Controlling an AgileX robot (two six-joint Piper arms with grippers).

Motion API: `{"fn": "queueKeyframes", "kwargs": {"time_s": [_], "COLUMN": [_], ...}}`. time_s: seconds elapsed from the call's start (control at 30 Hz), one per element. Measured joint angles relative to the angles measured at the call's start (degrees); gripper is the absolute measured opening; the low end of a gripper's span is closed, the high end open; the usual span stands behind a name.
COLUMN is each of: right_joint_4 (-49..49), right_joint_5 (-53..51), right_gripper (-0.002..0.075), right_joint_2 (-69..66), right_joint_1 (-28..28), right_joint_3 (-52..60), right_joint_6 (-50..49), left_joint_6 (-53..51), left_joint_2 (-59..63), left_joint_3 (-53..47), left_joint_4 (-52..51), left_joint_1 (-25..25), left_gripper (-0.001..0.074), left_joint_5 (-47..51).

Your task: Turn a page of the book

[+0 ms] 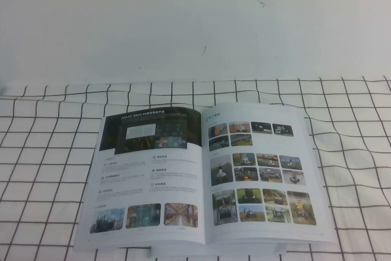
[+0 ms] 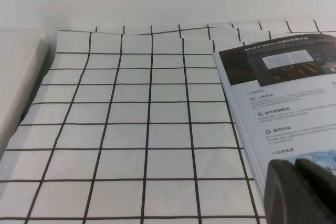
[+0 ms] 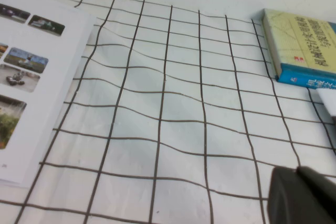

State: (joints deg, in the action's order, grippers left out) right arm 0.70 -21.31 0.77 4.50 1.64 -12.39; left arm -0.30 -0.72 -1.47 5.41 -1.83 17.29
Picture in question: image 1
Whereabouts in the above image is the white black-grid checkered tablecloth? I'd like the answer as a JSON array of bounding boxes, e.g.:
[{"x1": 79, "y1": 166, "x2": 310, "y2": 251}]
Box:
[{"x1": 0, "y1": 77, "x2": 391, "y2": 261}]

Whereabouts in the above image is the glossy product brochure book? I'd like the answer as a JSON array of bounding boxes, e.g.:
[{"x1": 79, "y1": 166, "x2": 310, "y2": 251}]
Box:
[{"x1": 73, "y1": 101, "x2": 338, "y2": 251}]

